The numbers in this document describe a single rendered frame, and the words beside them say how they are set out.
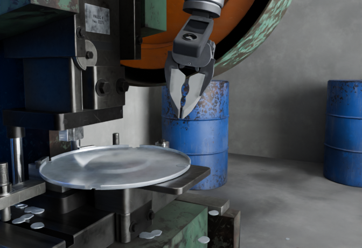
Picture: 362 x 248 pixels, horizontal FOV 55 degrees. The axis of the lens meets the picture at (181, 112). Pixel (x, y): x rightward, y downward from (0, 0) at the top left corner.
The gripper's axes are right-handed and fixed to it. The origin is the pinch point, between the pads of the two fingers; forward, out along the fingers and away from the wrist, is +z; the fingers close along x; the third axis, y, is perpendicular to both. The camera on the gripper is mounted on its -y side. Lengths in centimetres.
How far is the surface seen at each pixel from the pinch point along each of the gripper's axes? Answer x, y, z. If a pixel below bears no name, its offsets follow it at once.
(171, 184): -1.7, -7.8, 11.4
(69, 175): 16.7, -6.2, 14.4
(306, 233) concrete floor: -69, 148, 70
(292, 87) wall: -71, 321, -20
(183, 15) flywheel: 9.0, 35.9, -24.1
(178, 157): 0.0, 8.6, 10.3
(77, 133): 21.2, 4.6, 9.1
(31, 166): 27.6, 0.0, 16.6
